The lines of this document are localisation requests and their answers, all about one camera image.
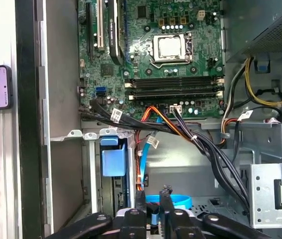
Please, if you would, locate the hard disk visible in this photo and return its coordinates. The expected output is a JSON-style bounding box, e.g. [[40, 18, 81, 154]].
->
[[99, 135, 131, 220]]

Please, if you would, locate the metal disk bay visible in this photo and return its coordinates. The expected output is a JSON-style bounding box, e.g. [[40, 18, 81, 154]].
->
[[67, 128, 136, 225]]

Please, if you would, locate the black expansion slot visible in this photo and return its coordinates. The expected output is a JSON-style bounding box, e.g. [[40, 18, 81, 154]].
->
[[86, 0, 94, 63]]

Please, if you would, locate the grey power supply unit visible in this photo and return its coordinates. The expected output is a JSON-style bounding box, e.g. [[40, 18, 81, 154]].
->
[[224, 0, 282, 63]]

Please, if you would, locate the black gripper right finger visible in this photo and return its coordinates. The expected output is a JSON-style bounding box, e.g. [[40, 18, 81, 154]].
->
[[160, 184, 272, 239]]

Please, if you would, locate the silver CPU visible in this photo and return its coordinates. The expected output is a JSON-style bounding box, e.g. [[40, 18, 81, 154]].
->
[[157, 35, 186, 60]]

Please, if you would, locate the white expansion slot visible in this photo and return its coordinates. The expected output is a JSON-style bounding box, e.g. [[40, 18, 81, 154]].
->
[[95, 0, 106, 52]]

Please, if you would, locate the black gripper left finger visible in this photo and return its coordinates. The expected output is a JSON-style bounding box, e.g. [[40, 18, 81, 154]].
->
[[45, 190, 147, 239]]

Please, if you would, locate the grey metal drive cage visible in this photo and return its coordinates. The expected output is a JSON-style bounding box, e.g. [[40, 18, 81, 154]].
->
[[230, 121, 282, 230]]

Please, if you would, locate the yellow power wire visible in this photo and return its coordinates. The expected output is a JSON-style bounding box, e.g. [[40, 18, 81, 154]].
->
[[244, 57, 282, 108]]

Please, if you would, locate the black wire bundle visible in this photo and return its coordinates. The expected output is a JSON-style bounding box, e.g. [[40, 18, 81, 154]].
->
[[90, 98, 251, 217]]

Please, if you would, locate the orange disk power wire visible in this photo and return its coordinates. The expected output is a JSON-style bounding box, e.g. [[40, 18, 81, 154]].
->
[[135, 106, 168, 192]]

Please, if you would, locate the blue data wire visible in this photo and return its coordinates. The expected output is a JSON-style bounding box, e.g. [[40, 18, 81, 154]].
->
[[139, 116, 192, 226]]

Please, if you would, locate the black RAM stick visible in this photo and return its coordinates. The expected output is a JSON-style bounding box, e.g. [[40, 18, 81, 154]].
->
[[125, 77, 225, 88]]

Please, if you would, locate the black PC case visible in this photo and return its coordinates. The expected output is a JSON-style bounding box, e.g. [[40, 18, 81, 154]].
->
[[15, 0, 282, 239]]

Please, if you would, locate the green motherboard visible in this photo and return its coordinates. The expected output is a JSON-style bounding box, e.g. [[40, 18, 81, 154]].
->
[[77, 0, 227, 119]]

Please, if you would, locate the black graphics card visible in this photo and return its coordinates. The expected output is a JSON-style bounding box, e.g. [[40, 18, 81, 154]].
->
[[104, 0, 126, 66]]

